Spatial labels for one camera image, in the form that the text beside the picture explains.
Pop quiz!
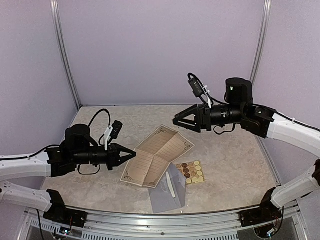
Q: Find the black camera cable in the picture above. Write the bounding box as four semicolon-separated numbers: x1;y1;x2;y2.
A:
187;72;227;106
77;108;112;175

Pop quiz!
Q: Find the grey envelope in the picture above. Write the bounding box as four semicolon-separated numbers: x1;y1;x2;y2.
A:
148;163;186;214

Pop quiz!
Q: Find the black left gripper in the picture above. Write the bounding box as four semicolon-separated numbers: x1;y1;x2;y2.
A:
72;143;136;171

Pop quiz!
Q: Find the right aluminium frame post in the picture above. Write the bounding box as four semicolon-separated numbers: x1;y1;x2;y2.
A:
249;0;272;89

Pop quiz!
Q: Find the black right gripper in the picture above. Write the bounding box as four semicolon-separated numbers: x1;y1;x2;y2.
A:
173;103;245;133

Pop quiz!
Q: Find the black right camera cable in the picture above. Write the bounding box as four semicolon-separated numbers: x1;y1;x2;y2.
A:
187;72;227;106

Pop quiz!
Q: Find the brown sticker sheet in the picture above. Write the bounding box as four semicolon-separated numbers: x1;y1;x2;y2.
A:
175;160;205;185

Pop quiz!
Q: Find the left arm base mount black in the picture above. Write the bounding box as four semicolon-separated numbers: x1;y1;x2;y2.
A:
43;189;88;228

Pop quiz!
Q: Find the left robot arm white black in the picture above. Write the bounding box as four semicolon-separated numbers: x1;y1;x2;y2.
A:
0;124;137;223

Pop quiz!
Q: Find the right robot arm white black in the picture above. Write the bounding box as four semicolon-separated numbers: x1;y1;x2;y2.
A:
172;73;320;222

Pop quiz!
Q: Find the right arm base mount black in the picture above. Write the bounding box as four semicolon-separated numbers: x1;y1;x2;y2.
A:
239;187;283;227

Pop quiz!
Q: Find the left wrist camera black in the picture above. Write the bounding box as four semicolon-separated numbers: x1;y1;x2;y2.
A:
110;120;123;139

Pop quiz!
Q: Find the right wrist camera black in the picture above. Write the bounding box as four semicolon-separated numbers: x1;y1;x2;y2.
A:
188;77;205;98

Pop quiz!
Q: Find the front aluminium rail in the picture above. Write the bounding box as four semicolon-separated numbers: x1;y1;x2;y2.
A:
23;204;308;240

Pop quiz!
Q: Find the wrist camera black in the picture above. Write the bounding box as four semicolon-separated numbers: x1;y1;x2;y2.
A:
110;120;123;139
188;77;205;98

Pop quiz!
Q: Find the black left camera cable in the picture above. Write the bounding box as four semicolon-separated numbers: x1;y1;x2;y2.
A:
77;108;112;175

